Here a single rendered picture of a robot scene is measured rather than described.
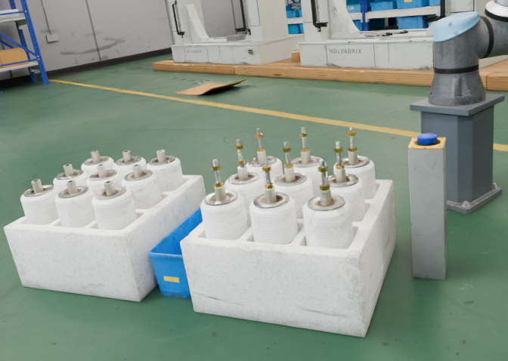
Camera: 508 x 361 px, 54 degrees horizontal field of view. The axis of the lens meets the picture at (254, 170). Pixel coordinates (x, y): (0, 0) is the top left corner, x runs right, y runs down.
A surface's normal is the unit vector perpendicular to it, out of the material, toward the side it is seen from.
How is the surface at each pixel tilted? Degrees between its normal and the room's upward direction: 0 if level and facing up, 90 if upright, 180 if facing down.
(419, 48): 90
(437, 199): 90
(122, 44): 90
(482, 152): 90
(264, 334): 0
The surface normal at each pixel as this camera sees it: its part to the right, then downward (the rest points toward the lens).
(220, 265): -0.40, 0.36
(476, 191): 0.60, 0.18
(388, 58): -0.79, 0.30
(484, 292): -0.14, -0.94
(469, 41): 0.18, 0.30
